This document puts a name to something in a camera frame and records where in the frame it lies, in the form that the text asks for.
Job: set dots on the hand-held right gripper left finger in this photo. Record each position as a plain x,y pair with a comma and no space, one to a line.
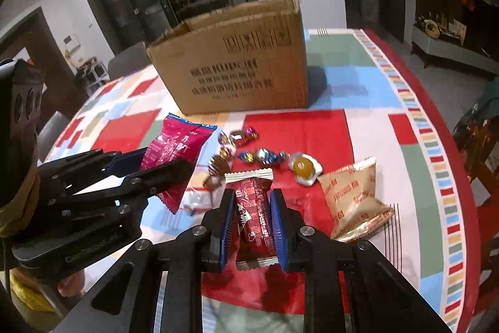
228,227

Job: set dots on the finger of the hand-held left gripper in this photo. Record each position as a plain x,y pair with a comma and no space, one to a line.
128,161
167,173

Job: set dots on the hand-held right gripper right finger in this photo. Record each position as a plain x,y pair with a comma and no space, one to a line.
278,227

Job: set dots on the magenta snack packet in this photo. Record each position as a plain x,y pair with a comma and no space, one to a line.
175,145

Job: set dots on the dark red snack packet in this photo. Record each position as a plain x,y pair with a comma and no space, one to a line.
253,208

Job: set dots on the clear white sweet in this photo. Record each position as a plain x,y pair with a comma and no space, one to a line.
199,198

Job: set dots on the brown gold chocolate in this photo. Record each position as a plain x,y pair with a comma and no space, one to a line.
213,166

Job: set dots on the yellow jelly cup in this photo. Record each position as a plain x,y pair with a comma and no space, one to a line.
303,165

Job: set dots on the cluster of foil candies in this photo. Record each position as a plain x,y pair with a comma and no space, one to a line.
263,155

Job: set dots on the beige snack packet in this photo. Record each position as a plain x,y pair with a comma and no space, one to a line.
354,196

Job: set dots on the brown cardboard box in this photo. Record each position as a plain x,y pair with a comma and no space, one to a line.
234,75

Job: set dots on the person's left hand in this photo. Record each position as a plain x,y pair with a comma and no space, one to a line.
72,284

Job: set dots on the grey dining chair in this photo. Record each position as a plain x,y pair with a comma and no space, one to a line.
128,58
50,130

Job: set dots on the small storage rack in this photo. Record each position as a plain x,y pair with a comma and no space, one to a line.
91,74

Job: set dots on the colourful checked tablecloth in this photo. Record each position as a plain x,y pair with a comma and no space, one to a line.
312,130

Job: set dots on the brown wooden door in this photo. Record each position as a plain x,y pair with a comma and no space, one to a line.
43,64

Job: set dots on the wooden chair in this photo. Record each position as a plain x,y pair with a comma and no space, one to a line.
477,138

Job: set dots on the white low sideboard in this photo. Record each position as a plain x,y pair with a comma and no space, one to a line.
448,46

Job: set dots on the white wall intercom panel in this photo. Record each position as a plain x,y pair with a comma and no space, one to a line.
71,44

